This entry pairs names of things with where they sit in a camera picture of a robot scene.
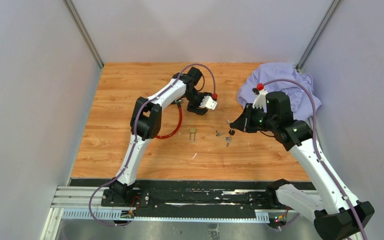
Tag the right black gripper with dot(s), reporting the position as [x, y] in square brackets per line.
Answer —
[243, 122]

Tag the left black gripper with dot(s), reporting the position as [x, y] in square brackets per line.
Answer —
[193, 109]

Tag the black head key bunch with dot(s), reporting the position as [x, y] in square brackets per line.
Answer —
[231, 131]

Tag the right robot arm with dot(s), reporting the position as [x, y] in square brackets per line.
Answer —
[311, 159]

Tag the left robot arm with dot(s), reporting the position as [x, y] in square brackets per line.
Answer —
[146, 123]

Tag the silver key pair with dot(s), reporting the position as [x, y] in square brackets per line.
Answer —
[228, 140]

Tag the small silver key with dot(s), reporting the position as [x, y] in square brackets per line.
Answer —
[218, 133]

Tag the brass padlock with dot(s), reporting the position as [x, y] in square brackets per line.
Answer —
[192, 134]

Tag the lavender crumpled cloth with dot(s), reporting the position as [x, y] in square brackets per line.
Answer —
[292, 83]

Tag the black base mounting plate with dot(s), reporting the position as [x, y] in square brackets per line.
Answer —
[196, 199]

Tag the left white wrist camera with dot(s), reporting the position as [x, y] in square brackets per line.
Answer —
[208, 102]

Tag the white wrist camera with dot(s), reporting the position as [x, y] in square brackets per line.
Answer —
[260, 102]
[208, 102]

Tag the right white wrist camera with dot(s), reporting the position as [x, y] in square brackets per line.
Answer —
[260, 102]

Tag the aluminium frame rail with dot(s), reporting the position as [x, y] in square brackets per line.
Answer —
[83, 202]

